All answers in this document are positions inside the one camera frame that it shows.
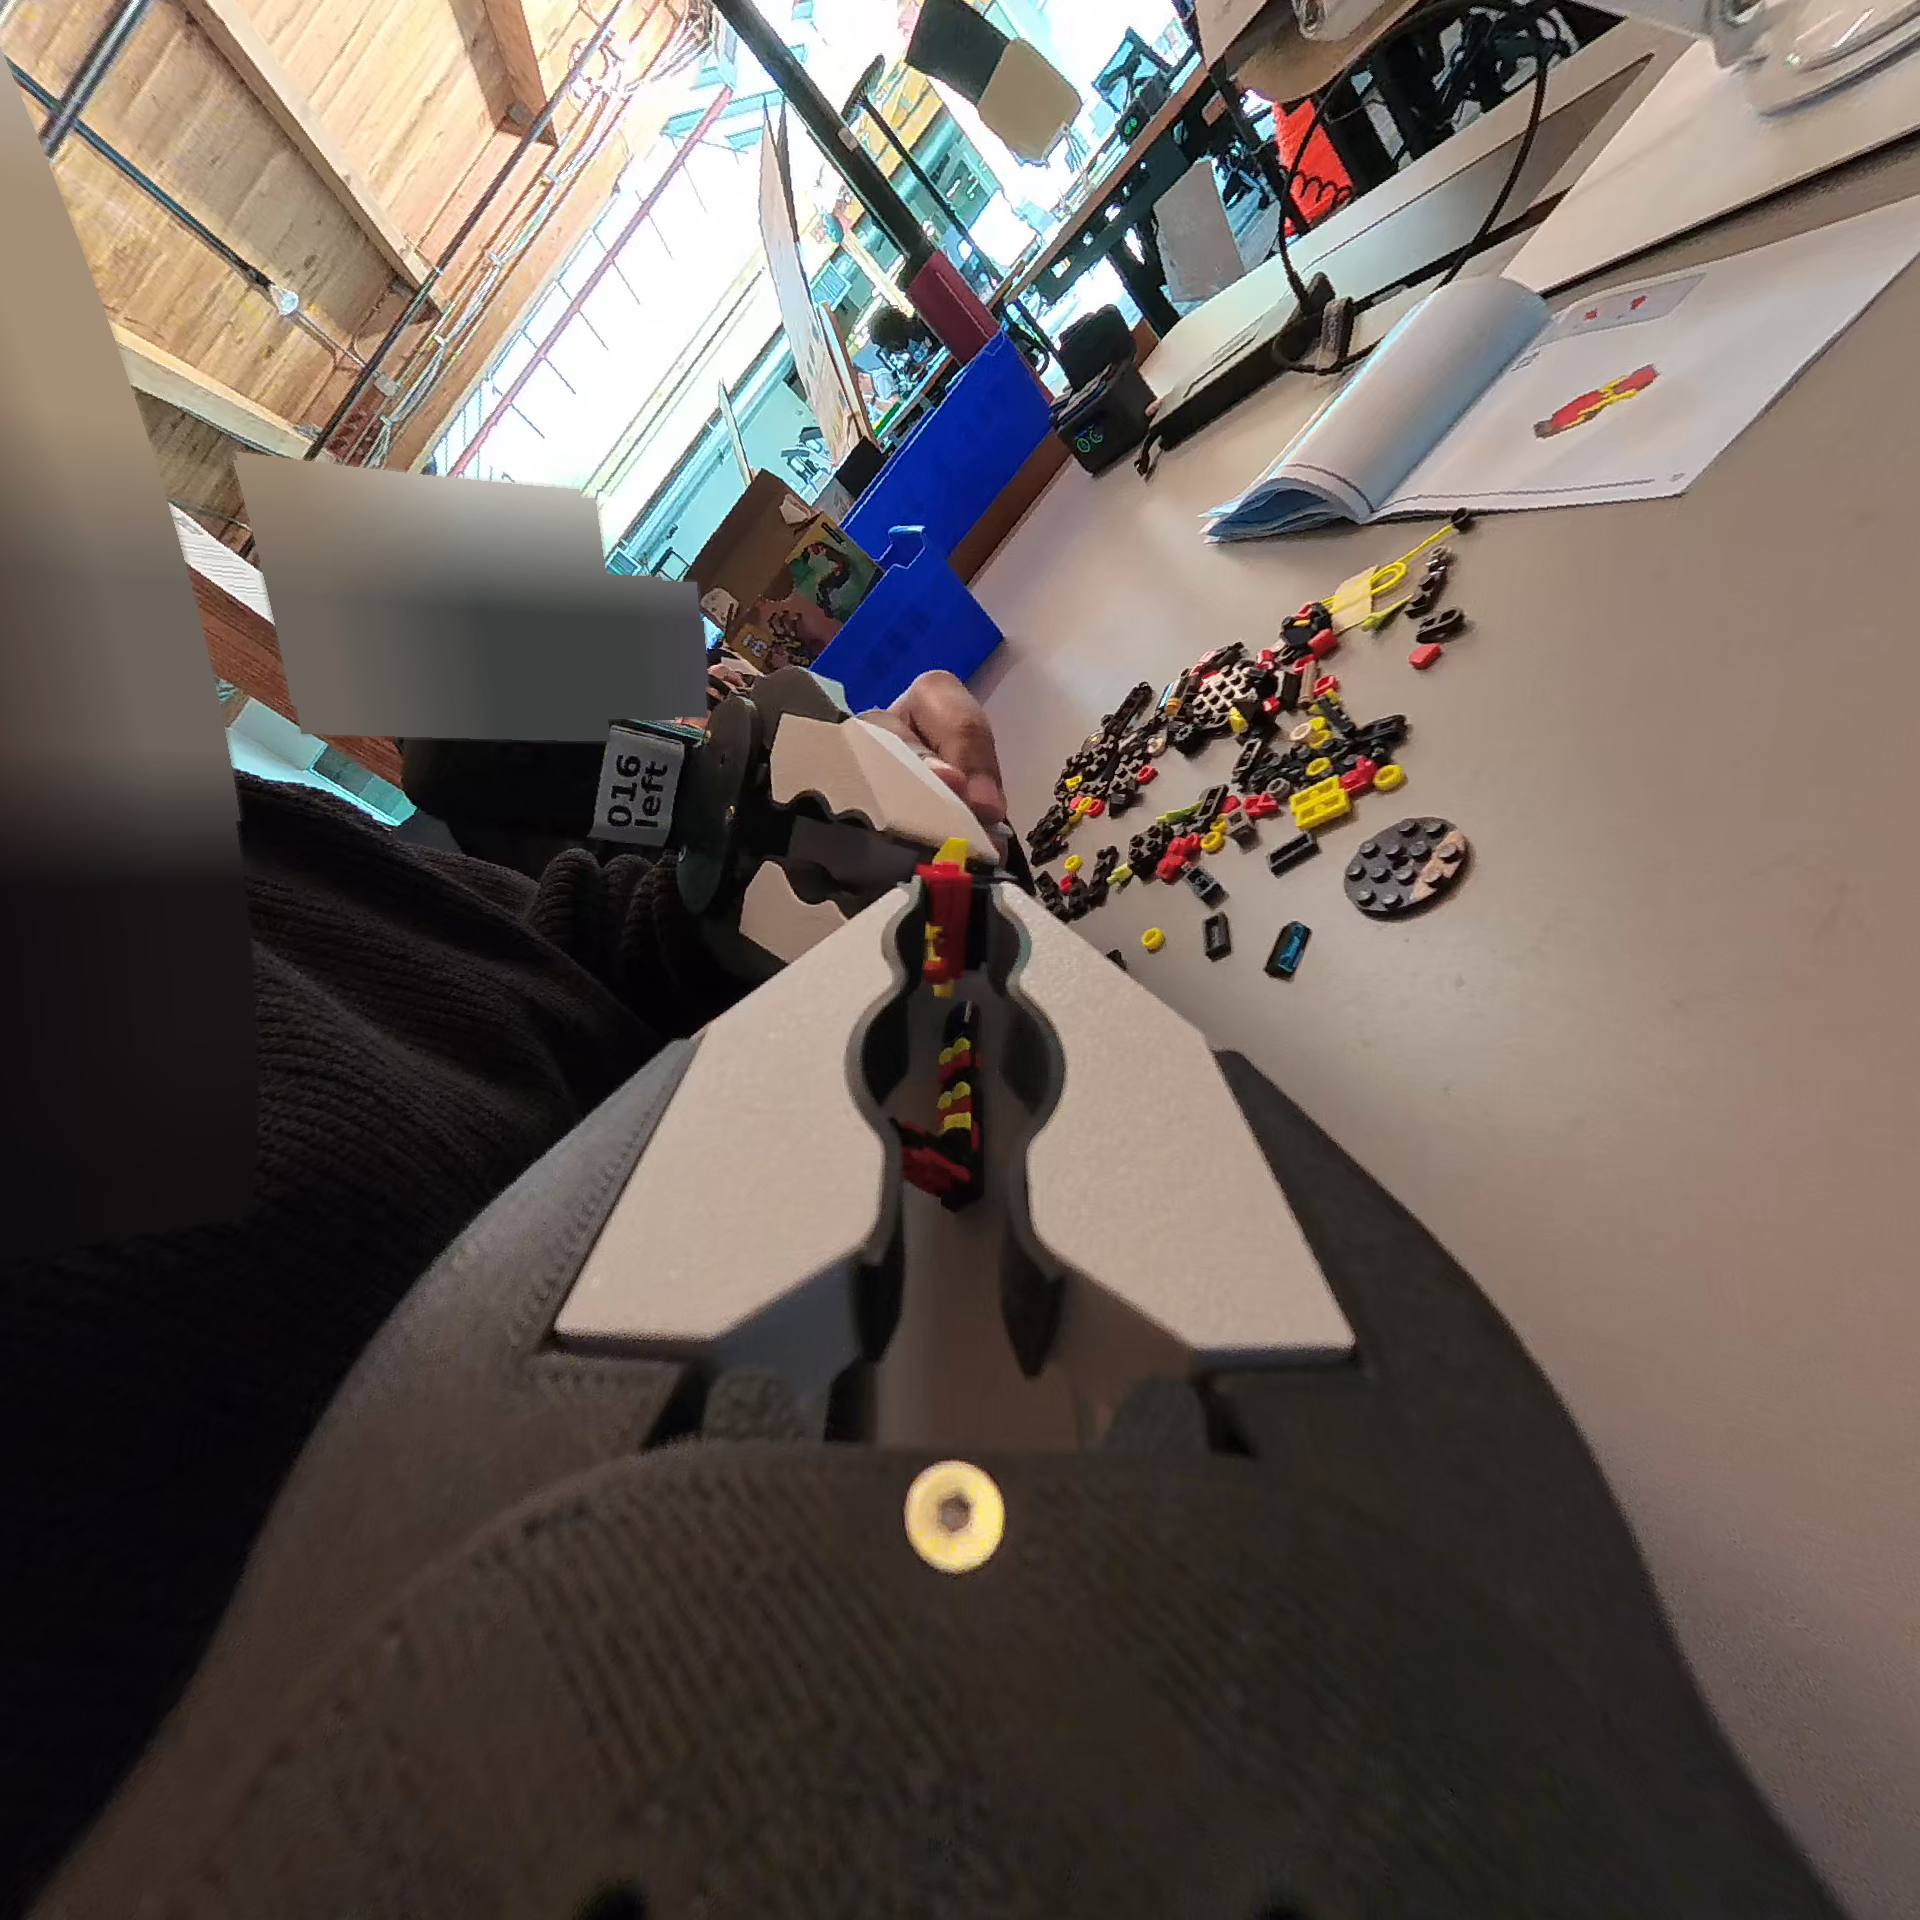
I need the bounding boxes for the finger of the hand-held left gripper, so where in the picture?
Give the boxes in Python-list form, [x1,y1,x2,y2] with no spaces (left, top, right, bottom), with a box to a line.
[739,861,867,977]
[766,709,1010,873]

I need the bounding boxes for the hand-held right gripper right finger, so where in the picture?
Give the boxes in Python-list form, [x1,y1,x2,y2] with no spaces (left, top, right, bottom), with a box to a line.
[983,884,1360,1443]

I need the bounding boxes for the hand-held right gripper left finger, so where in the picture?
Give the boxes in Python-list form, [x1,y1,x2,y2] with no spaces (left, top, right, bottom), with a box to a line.
[551,882,922,1434]

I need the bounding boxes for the yellow red lego car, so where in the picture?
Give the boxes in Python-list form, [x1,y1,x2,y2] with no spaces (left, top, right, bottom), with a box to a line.
[918,836,981,995]

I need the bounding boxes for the long black red yellow lego build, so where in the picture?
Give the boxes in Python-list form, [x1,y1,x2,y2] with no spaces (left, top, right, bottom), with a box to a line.
[888,997,988,1212]

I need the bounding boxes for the pile of lego pieces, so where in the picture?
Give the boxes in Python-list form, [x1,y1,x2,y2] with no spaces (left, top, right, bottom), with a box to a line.
[1026,509,1474,924]

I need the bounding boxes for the person's left forearm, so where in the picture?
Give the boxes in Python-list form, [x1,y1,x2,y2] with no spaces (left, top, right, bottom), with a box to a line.
[525,840,751,1039]

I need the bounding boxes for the colourful lego box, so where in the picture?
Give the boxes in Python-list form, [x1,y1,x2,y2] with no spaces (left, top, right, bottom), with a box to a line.
[682,472,882,673]

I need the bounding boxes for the black round lego plate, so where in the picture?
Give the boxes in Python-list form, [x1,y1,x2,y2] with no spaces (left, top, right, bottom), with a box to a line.
[1344,817,1472,922]

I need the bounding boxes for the open lego instruction booklet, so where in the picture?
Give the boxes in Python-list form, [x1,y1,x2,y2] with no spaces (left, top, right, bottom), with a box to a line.
[1200,231,1920,545]

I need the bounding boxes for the person's left hand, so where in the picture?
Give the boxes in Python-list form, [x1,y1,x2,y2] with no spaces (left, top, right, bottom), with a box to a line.
[895,671,1010,825]

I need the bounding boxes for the black charger case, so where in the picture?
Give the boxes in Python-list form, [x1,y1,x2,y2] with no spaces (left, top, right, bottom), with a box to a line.
[1054,357,1160,477]

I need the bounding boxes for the white display board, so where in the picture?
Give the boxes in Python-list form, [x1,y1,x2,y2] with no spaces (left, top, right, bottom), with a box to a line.
[754,106,876,453]

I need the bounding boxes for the black flat device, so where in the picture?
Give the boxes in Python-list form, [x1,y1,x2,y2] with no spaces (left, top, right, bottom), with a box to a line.
[1155,287,1322,444]

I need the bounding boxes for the black steel column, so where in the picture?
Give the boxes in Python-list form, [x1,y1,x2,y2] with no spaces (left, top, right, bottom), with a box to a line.
[711,0,962,280]

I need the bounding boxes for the orange traffic cone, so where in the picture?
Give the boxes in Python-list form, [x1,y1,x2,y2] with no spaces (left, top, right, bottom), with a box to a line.
[1276,97,1360,234]

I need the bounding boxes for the white stand base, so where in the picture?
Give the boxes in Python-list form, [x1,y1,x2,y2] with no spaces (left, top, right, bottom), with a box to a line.
[1499,0,1920,295]

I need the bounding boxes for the black cable loop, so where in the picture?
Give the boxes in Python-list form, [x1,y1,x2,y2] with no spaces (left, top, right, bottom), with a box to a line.
[1276,0,1560,377]

